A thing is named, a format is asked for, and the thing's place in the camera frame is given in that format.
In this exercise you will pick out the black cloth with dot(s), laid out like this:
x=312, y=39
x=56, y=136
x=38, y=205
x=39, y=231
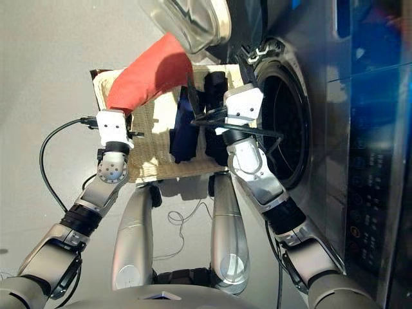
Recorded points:
x=214, y=87

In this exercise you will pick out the dark blue cloth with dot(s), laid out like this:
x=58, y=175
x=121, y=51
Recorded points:
x=185, y=135

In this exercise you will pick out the red cloth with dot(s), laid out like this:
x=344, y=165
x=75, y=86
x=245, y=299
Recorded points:
x=148, y=77

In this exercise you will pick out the pale woven basket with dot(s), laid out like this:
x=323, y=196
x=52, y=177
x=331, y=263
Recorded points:
x=151, y=145

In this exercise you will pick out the round glass washing machine door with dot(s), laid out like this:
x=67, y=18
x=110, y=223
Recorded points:
x=193, y=22

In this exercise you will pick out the silver robot leg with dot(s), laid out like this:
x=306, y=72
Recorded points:
x=230, y=231
x=132, y=231

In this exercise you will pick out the silver robot torso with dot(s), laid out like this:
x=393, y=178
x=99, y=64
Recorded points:
x=180, y=296

